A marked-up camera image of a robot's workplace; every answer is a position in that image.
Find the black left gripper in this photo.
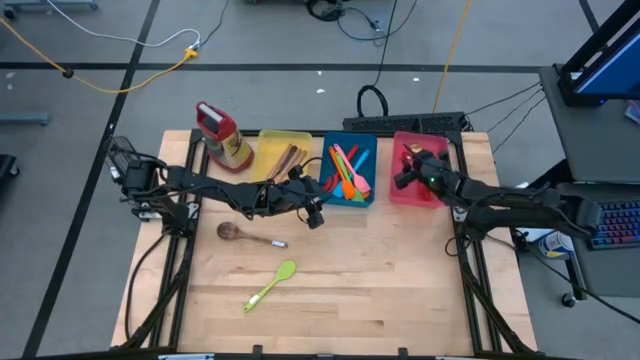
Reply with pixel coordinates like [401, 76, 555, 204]
[253, 166, 333, 231]

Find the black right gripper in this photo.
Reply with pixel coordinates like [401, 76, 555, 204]
[393, 143, 459, 204]

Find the red silicone spatula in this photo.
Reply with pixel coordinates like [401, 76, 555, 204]
[322, 144, 360, 194]

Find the long orange silicone spatula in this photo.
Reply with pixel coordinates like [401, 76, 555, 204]
[328, 146, 357, 202]

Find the green silicone spatula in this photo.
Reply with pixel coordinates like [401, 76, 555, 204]
[334, 152, 366, 203]

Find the pink silicone spatula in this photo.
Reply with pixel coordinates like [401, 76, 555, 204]
[333, 143, 373, 196]

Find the blue silicone spatula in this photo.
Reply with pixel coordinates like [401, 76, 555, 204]
[332, 148, 372, 199]

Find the green silicone spoon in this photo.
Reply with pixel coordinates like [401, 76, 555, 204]
[243, 259, 298, 314]

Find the brown wooden spoon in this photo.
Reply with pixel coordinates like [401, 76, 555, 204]
[215, 221, 289, 250]

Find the pink plastic bin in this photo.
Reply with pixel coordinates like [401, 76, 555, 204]
[388, 130, 451, 210]

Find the blue plastic bin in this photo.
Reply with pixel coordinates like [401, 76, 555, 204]
[317, 131, 379, 209]

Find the black power strip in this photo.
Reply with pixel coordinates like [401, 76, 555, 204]
[342, 111, 468, 135]

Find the yellow plastic bin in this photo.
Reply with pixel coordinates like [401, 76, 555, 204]
[249, 129, 314, 184]

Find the white paper sheet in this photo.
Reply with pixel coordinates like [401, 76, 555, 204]
[501, 181, 556, 244]

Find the white and blue can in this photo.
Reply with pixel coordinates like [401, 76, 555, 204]
[538, 230, 576, 260]

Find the grey equipment cart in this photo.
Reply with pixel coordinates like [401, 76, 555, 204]
[507, 64, 640, 301]

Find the backlit rainbow keyboard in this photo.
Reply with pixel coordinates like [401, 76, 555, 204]
[589, 198, 640, 252]

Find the black monitor with blue screen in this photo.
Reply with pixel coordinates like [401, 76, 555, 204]
[556, 0, 640, 108]

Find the black mesh control box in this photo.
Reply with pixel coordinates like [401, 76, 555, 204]
[103, 135, 154, 194]

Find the grey metal foot bar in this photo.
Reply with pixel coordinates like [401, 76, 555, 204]
[0, 112, 52, 128]

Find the black chair base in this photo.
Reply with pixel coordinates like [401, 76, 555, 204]
[0, 153, 22, 182]

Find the grey trolley base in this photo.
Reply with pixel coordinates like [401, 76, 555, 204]
[3, 0, 100, 20]

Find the black looped cable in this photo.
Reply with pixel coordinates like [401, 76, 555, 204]
[355, 0, 399, 119]

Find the yellow floor cable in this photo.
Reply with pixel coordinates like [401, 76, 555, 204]
[432, 0, 473, 114]

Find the tangled black cable bundle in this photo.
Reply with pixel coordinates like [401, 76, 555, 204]
[305, 0, 420, 47]

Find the yellow extension cable with plug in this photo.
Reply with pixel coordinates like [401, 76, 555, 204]
[0, 16, 200, 95]

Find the white cable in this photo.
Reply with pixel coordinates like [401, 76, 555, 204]
[45, 0, 202, 50]

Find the black aluminium table frame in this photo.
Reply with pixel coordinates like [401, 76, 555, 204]
[119, 128, 540, 360]

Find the thin black floor cable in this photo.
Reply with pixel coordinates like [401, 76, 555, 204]
[199, 0, 232, 49]

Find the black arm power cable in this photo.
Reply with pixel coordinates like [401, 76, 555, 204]
[123, 230, 170, 342]

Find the long black floor cable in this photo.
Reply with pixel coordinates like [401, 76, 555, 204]
[514, 238, 640, 326]

